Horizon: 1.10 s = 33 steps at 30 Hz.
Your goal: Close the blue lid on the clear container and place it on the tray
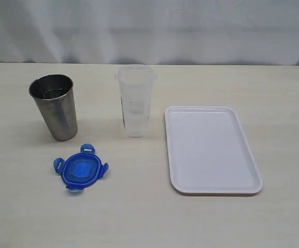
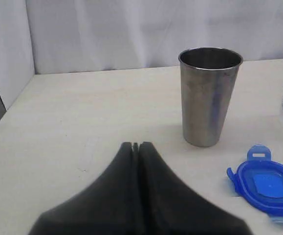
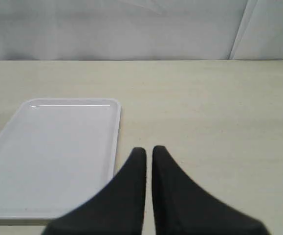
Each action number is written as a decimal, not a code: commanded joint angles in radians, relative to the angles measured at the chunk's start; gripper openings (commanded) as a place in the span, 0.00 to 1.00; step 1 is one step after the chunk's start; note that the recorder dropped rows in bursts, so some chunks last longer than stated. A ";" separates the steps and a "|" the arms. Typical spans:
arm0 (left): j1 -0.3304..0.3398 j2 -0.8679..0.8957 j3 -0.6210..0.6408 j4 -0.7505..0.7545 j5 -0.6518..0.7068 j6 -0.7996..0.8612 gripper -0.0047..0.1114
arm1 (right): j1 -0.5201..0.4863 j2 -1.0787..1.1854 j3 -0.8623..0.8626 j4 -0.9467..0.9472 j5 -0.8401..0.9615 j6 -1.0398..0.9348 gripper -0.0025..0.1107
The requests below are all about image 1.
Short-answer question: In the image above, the blue clip-lock lid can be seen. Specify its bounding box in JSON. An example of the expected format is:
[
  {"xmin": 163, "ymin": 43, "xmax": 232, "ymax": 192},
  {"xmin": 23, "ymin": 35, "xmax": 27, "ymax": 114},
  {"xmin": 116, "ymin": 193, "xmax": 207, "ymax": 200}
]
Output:
[{"xmin": 53, "ymin": 143, "xmax": 109, "ymax": 195}]

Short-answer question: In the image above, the stainless steel cup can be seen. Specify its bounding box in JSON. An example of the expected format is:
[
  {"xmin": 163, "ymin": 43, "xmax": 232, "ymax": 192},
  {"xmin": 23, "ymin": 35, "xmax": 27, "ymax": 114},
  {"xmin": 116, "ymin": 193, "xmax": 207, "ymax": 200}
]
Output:
[{"xmin": 28, "ymin": 74, "xmax": 77, "ymax": 141}]

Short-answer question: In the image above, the clear plastic tall container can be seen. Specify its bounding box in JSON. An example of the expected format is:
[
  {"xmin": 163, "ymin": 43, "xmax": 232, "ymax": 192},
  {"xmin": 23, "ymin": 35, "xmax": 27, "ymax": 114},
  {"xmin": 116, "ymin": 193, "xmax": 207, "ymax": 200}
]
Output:
[{"xmin": 115, "ymin": 65, "xmax": 157, "ymax": 137}]

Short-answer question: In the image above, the white rectangular tray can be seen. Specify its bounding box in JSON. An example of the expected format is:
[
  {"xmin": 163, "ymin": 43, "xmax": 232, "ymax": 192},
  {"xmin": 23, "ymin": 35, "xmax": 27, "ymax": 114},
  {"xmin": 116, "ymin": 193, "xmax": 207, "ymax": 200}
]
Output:
[{"xmin": 164, "ymin": 106, "xmax": 263, "ymax": 195}]

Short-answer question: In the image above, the white backdrop curtain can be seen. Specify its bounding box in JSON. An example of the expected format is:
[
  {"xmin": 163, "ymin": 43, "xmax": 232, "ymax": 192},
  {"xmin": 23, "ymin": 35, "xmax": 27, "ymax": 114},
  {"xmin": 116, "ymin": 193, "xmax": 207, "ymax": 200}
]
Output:
[{"xmin": 0, "ymin": 1, "xmax": 299, "ymax": 65}]

